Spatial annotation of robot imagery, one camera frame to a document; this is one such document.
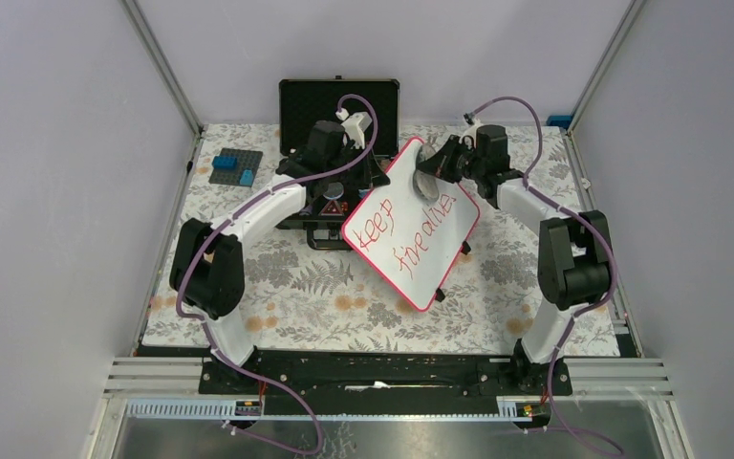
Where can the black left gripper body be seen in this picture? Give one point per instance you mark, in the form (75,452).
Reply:
(358,177)

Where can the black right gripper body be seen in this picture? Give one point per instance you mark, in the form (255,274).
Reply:
(458,163)

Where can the pink framed whiteboard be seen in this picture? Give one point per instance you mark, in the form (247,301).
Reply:
(411,242)

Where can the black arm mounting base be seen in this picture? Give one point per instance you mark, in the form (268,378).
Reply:
(350,383)

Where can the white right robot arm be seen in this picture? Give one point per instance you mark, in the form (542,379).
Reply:
(576,270)

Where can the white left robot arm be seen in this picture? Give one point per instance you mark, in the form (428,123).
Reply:
(208,272)

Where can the black open carrying case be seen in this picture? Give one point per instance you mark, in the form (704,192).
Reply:
(308,125)

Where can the blue corner block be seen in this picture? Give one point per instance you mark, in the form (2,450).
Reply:
(560,121)

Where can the small blue lego brick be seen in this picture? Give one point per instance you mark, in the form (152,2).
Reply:
(246,178)

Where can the grey lego baseplate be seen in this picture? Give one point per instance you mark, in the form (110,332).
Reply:
(247,159)

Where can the floral patterned table mat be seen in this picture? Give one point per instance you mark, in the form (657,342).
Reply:
(299,298)

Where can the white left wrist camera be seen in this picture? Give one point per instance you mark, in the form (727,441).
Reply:
(355,126)

